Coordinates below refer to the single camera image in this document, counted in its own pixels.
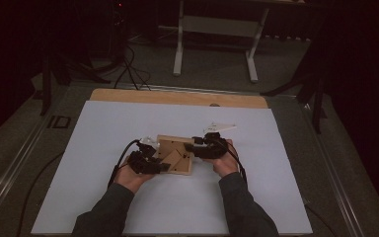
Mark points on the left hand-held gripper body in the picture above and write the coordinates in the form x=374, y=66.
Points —
x=141, y=163

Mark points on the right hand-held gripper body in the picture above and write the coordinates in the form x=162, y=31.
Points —
x=213, y=148

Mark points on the wooden photo frame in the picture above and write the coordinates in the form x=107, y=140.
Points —
x=176, y=158

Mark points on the person's left hand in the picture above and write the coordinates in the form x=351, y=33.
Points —
x=133, y=179

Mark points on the person's right hand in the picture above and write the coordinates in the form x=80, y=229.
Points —
x=225, y=164

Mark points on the white table mat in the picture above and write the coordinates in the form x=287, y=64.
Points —
x=177, y=204

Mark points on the wooden table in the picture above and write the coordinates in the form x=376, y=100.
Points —
x=164, y=97

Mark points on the black floor socket box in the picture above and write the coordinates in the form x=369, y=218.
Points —
x=59, y=122

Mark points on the black stand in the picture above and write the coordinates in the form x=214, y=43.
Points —
x=316, y=95
x=47, y=85

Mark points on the metal floor rail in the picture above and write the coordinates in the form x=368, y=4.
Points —
x=190, y=89
x=10, y=174
x=335, y=177

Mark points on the white metal desk frame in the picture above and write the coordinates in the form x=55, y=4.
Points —
x=217, y=26

